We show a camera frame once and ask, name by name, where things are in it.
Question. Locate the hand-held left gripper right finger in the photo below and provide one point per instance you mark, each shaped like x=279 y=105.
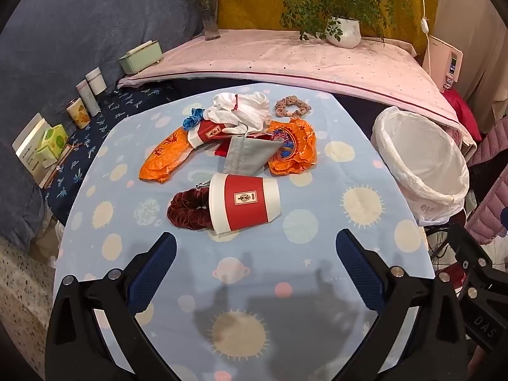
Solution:
x=357 y=272

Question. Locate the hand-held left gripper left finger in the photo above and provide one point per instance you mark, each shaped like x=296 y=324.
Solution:
x=155 y=272

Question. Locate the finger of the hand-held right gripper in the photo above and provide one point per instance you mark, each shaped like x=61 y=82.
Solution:
x=470 y=254

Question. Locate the dark red velvet scrunchie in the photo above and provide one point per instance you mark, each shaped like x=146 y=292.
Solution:
x=186 y=210

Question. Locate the bin with white plastic bag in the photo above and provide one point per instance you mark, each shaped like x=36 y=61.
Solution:
x=428 y=166

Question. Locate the red and white paper cup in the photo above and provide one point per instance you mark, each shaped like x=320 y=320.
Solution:
x=242 y=200

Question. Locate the long orange plastic bag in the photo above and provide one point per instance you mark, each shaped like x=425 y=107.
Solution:
x=166 y=154

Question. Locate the orange plastic bag blue print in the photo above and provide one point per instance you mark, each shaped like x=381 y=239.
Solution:
x=299 y=147

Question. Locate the grey cloth pouch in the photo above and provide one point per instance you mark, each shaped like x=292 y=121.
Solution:
x=248 y=154

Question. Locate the crushed red and white cup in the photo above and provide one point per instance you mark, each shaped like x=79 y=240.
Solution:
x=210 y=131

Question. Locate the person's right hand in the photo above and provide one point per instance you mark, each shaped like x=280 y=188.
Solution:
x=479 y=367

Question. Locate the red plastic object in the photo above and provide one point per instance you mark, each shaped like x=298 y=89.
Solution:
x=448 y=278

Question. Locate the light blue planet-print tablecloth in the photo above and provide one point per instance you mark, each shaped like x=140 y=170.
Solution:
x=317 y=246

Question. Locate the pink puffer jacket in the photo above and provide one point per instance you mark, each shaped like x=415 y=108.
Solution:
x=490 y=166

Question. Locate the red cloth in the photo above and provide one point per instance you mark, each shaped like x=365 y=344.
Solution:
x=460 y=111

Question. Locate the blue scrunchie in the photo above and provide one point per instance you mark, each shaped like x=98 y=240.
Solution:
x=192 y=119

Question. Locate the green tissue box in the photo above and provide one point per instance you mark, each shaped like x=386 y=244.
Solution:
x=51 y=145

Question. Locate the dark blue leaf-print cloth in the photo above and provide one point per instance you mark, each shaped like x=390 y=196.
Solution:
x=119 y=107

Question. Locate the orange-print tin can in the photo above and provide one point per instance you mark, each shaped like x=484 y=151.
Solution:
x=77 y=114

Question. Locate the white cardboard box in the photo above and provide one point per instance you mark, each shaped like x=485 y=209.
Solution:
x=27 y=147

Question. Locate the pink dotted scrunchie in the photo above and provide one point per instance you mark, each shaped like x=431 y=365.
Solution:
x=282 y=107

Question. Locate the white cloth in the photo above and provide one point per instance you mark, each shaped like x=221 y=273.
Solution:
x=246 y=109

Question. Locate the tall white bottle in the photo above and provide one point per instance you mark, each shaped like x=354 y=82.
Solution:
x=88 y=97

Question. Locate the pink appliance with display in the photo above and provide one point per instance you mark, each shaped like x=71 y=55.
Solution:
x=442 y=63

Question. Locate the short white canister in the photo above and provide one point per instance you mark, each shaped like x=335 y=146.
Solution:
x=96 y=81

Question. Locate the pale green storage box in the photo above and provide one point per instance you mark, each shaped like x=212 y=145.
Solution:
x=141 y=58

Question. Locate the pink bedsheet with red stripe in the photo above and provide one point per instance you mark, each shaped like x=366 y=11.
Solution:
x=297 y=59

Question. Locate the green plant in white pot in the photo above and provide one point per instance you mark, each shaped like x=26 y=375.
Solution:
x=343 y=31

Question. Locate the grey-blue backdrop cloth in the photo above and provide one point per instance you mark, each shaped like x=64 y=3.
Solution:
x=79 y=27

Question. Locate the glass vase with pink flowers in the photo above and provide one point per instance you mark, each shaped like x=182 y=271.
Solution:
x=209 y=20

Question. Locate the mustard yellow backdrop cloth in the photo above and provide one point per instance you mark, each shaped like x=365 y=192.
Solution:
x=246 y=12

